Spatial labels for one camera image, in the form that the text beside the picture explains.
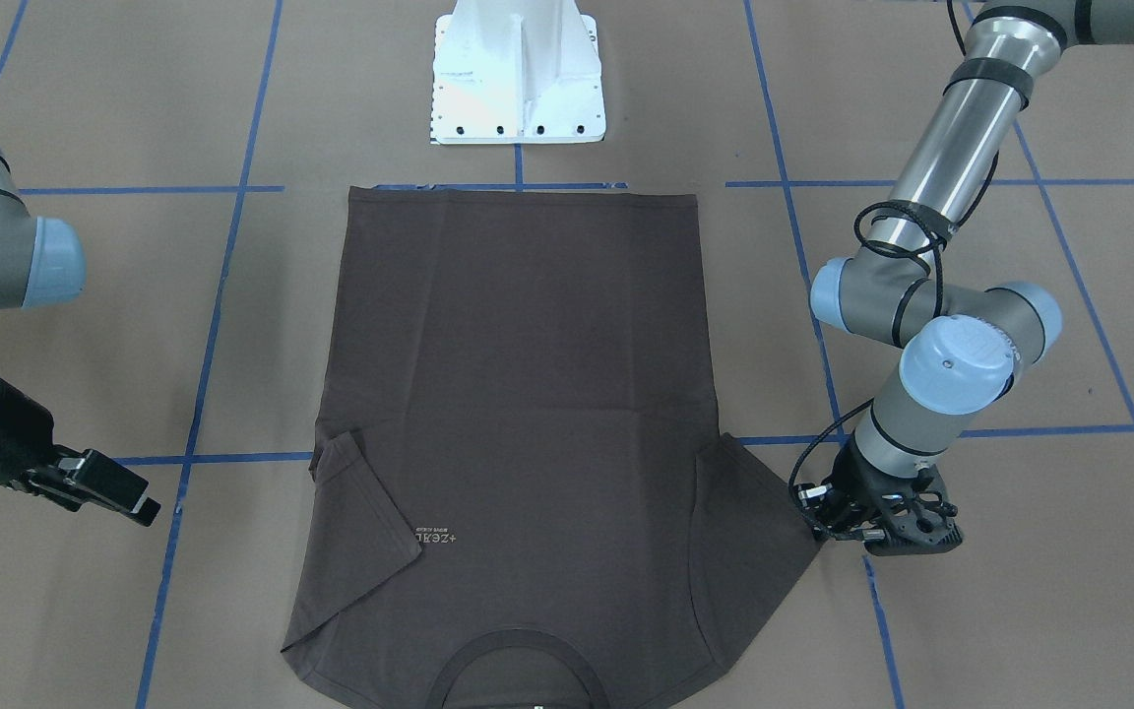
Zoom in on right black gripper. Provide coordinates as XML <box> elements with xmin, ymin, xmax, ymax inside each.
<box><xmin>0</xmin><ymin>377</ymin><xmax>161</xmax><ymax>527</ymax></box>

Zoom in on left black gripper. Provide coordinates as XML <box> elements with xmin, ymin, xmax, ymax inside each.
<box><xmin>827</xmin><ymin>439</ymin><xmax>921</xmax><ymax>539</ymax></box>

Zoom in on dark brown t-shirt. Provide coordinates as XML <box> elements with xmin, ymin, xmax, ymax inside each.
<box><xmin>281</xmin><ymin>187</ymin><xmax>818</xmax><ymax>708</ymax></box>

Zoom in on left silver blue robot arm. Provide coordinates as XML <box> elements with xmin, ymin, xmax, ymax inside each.
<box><xmin>792</xmin><ymin>1</ymin><xmax>1134</xmax><ymax>556</ymax></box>

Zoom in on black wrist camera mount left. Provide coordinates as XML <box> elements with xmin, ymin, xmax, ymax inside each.
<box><xmin>864</xmin><ymin>466</ymin><xmax>965</xmax><ymax>556</ymax></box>

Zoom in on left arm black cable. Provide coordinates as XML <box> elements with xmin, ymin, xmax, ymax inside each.
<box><xmin>787</xmin><ymin>147</ymin><xmax>1001</xmax><ymax>513</ymax></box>

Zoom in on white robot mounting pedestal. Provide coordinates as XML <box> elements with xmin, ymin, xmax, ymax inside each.
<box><xmin>429</xmin><ymin>1</ymin><xmax>607</xmax><ymax>147</ymax></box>

